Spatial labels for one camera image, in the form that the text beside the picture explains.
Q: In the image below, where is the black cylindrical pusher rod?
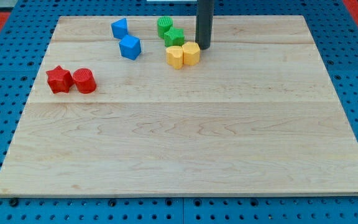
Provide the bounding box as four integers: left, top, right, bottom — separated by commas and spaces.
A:
195, 0, 214, 50

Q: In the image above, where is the yellow heart block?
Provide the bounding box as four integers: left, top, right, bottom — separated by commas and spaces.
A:
166, 45, 183, 70

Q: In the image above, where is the green star block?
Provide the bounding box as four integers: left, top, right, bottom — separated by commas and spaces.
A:
163, 27, 185, 47

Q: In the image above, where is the green cylinder block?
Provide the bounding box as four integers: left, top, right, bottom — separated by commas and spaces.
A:
157, 16, 173, 39

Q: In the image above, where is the yellow hexagon block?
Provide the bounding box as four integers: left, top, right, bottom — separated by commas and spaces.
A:
182, 42, 201, 65

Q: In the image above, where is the blue cube block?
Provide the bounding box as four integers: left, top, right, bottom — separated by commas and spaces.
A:
119, 35, 142, 60

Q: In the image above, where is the blue triangle block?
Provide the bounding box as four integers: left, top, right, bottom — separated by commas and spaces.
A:
111, 18, 129, 39

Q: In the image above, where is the light wooden board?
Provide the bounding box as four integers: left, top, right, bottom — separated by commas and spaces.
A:
0, 16, 358, 198

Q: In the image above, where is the red cylinder block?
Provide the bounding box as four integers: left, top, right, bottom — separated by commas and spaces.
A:
73, 68, 97, 94

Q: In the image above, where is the red star block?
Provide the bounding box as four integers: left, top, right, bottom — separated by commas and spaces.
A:
46, 65, 74, 94

